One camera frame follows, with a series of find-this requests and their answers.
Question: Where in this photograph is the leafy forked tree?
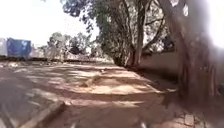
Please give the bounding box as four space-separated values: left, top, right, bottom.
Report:
61 0 174 68

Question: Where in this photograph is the group of trees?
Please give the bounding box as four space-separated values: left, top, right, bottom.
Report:
46 31 93 56

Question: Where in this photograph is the low green hedge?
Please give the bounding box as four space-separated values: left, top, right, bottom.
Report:
0 55 113 64

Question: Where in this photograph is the thick tree trunk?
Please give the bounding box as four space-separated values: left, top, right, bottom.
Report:
156 0 224 105

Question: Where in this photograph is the pale stone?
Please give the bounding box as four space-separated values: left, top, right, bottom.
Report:
184 114 195 127

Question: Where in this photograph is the blue structure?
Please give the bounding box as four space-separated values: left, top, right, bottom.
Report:
6 37 33 58

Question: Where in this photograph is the pale boundary wall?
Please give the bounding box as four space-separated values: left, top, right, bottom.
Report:
139 49 224 84

